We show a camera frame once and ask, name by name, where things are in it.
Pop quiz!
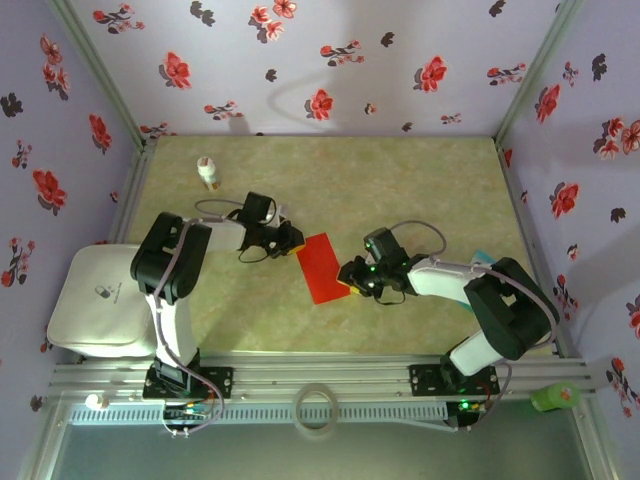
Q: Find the red paper sheet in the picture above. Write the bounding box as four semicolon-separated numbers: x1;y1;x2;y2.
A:
295;233;352;305

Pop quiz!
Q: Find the white pill bottle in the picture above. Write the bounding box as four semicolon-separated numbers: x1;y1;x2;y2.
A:
196;156;221;192

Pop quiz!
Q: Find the teal paper packet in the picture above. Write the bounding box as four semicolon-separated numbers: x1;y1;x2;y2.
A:
459;248;497;315

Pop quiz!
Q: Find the clear tape roll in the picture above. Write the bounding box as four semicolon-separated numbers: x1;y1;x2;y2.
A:
293;383;341;440

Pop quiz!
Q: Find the right circuit board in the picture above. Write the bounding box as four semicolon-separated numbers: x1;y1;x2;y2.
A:
446;397;490;417

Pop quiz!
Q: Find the circuit board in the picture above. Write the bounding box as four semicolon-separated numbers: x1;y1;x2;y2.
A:
163;403;215;422
446;397;490;417

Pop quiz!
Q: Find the white zipper pouch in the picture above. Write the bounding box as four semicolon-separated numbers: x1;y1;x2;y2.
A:
45;243;161;359

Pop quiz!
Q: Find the left circuit board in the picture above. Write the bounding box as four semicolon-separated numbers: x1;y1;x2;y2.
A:
163;403;215;422

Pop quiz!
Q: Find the green plastic cup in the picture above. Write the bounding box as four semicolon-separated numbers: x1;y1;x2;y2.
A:
529;382;582;413

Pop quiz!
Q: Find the thin black cable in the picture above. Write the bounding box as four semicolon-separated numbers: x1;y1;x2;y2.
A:
372;289;407;307
237;247;274;265

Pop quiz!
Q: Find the grey right arm cable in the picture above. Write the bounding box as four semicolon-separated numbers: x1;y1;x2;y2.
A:
389;219;561;434

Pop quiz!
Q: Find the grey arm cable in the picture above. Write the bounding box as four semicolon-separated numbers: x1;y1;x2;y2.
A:
152;197;249;437
389;219;561;434

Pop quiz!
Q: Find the grey left arm cable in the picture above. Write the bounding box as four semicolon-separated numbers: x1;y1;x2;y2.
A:
152;197;249;437

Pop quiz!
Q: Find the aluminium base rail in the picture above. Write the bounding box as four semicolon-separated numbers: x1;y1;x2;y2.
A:
47;354;599;401

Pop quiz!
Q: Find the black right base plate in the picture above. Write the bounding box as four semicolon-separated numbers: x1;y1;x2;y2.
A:
408;363;501;399

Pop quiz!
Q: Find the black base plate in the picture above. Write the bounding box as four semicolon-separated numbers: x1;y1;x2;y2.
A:
408;363;501;399
143;364;235;400

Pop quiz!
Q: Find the aluminium side rail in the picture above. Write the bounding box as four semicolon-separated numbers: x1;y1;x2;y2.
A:
107;138;159;246
494;138;576;359

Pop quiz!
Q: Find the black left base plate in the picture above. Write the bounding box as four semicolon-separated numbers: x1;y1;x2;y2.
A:
143;364;235;400

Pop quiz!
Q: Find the slotted grey cable duct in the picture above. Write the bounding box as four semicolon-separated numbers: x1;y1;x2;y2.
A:
67;402;449;426

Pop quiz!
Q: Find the aluminium frame post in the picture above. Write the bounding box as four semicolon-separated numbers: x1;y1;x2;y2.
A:
492;0;587;146
46;0;157;151

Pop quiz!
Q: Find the aluminium frame bar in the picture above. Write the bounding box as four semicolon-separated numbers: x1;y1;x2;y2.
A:
17;397;71;480
572;397;624;480

